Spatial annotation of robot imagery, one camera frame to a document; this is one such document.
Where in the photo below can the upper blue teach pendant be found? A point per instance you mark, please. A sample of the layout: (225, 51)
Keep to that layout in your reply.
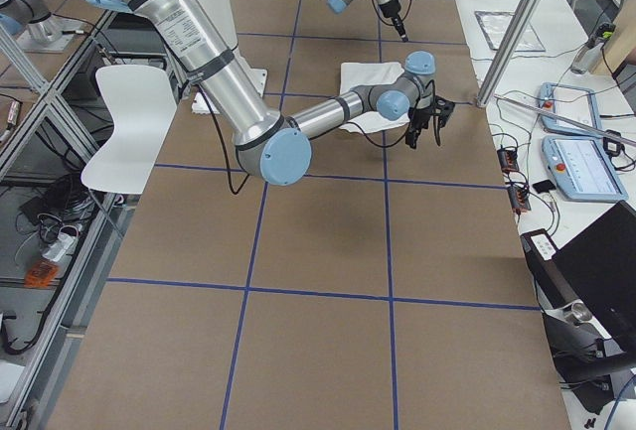
(577, 103)

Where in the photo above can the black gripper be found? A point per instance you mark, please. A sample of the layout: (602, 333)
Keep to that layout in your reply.
(420, 117)
(392, 10)

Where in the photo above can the grey water bottle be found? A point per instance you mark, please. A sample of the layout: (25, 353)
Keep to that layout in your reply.
(590, 52)

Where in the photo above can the aluminium frame post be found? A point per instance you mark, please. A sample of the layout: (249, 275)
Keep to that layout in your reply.
(522, 16)

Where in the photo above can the black orange adapter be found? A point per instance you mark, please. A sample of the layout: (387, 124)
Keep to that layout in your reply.
(519, 199)
(508, 160)

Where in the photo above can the lower black orange adapter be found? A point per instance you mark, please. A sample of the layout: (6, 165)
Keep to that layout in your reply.
(519, 199)

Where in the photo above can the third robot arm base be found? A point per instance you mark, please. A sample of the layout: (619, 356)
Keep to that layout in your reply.
(33, 25)

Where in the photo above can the blue teach pendant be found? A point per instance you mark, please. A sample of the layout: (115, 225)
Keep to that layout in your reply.
(577, 103)
(581, 169)

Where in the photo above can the black laptop computer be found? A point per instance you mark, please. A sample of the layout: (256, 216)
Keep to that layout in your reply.
(597, 267)

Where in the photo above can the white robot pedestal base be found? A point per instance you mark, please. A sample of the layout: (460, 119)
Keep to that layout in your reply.
(223, 28)

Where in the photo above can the white long-sleeve printed shirt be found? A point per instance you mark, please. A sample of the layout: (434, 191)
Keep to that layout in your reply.
(371, 74)

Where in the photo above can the lower blue teach pendant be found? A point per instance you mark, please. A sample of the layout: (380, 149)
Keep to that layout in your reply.
(581, 169)

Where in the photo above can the upper black orange adapter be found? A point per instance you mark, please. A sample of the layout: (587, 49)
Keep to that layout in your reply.
(508, 160)

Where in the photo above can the white plastic chair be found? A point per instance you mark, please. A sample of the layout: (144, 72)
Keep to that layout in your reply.
(142, 106)

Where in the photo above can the white power strip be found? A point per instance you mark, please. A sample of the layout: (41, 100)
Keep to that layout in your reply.
(58, 249)

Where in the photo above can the orange box on floor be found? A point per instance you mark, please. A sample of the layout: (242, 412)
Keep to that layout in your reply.
(41, 274)

